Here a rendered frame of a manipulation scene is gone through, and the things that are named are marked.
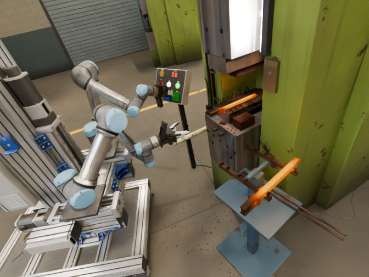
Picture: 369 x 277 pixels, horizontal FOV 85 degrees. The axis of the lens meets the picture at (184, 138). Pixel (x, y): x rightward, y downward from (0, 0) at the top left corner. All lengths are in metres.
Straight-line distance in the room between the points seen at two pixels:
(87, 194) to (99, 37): 8.27
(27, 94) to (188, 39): 5.25
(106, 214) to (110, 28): 8.22
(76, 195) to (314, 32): 1.26
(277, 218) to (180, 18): 5.49
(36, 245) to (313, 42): 1.72
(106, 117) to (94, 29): 8.13
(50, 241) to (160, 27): 5.46
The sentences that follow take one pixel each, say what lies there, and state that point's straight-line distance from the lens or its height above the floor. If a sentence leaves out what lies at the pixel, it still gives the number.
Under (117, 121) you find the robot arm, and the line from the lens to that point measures 1.06.
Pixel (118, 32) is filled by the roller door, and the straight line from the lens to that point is 9.13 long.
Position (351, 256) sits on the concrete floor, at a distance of 2.05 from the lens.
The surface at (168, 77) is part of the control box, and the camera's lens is 1.83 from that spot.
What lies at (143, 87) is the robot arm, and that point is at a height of 1.24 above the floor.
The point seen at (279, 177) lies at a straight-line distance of 1.06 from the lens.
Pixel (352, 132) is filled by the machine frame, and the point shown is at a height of 0.82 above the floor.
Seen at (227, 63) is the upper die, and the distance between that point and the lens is 1.28.
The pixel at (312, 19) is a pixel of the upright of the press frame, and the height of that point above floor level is 1.54.
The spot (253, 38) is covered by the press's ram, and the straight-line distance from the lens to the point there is 1.31.
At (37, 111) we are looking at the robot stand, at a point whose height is 1.34.
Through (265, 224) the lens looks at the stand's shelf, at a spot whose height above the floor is 0.68.
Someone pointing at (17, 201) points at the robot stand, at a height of 0.85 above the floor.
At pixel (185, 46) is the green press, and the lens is 6.20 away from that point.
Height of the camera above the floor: 1.72
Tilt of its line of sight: 36 degrees down
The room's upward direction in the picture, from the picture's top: 13 degrees counter-clockwise
